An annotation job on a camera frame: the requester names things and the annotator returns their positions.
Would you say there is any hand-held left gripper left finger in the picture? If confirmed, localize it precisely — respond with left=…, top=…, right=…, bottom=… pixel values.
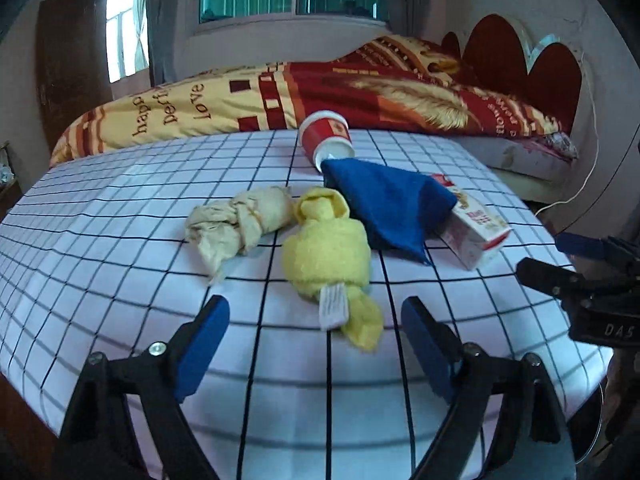
left=60, top=295, right=231, bottom=480

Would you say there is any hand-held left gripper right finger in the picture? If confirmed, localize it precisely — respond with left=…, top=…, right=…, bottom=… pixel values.
left=401, top=296, right=576, bottom=480

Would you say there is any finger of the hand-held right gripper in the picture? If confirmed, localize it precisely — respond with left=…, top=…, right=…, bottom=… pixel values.
left=517, top=257, right=601, bottom=306
left=556, top=232, right=640, bottom=273

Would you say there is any red white carton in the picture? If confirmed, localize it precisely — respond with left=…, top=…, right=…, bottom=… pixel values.
left=431, top=173, right=514, bottom=272

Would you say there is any beige knotted cloth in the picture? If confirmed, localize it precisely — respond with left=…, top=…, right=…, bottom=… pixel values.
left=184, top=186, right=297, bottom=287

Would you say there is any yellow cloth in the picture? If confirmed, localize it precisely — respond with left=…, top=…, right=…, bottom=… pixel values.
left=281, top=186, right=387, bottom=354

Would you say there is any blue cloth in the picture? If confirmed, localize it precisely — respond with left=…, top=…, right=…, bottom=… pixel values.
left=320, top=157, right=459, bottom=267

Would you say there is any red paper cup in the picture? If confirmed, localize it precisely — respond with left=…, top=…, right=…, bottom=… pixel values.
left=298, top=110, right=357, bottom=174

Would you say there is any floral pillow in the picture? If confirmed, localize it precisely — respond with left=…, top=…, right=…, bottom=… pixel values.
left=536, top=131, right=579, bottom=162

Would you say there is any white checked tablecloth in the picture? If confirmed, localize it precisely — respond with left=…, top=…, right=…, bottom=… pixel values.
left=0, top=127, right=617, bottom=480

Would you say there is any white bed with red headboard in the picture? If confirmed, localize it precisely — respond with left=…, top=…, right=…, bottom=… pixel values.
left=49, top=12, right=640, bottom=221

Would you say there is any red yellow printed blanket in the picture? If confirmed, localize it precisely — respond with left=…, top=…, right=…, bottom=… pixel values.
left=49, top=34, right=577, bottom=169

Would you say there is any brown wardrobe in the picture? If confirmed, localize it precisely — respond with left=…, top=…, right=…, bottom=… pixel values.
left=36, top=0, right=114, bottom=154

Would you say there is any narrow bright window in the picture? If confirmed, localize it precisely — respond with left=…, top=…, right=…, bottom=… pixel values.
left=104, top=0, right=152, bottom=84

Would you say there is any white cable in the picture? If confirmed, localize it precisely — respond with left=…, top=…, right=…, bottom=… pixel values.
left=531, top=49, right=602, bottom=219

